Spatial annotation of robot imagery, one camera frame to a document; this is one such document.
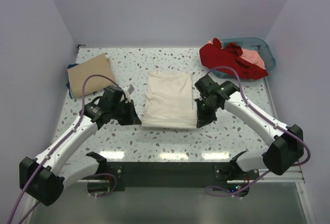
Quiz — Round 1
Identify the teal plastic basket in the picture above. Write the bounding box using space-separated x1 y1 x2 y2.
218 37 275 77

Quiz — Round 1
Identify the pink t-shirt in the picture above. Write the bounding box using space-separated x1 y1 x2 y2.
240 48 266 70

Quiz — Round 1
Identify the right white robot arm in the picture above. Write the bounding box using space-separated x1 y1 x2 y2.
194 75 304 179

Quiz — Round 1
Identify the cream white t-shirt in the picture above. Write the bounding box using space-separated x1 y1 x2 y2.
141 71 197 129

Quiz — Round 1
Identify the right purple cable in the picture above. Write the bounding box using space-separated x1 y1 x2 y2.
205 66 311 197

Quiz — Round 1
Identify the red t-shirt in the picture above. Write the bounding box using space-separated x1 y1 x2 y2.
200 38 268 80

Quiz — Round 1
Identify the folded tan t-shirt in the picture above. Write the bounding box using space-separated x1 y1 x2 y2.
67 53 116 98

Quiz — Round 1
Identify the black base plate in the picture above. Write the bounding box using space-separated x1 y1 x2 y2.
83 162 259 194

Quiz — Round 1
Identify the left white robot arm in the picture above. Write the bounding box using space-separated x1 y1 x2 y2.
19 85 142 206

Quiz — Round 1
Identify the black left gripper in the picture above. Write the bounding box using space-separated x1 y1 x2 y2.
111 99 141 126

